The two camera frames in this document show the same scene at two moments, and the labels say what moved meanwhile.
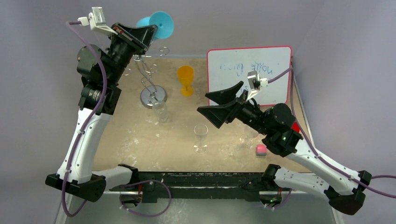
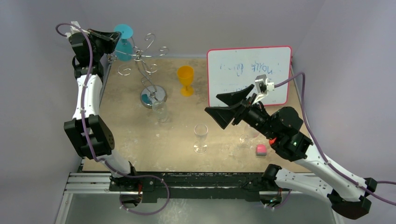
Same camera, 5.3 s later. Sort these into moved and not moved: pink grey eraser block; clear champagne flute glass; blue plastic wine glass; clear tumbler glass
Moved: blue plastic wine glass
Not moved: clear champagne flute glass; clear tumbler glass; pink grey eraser block
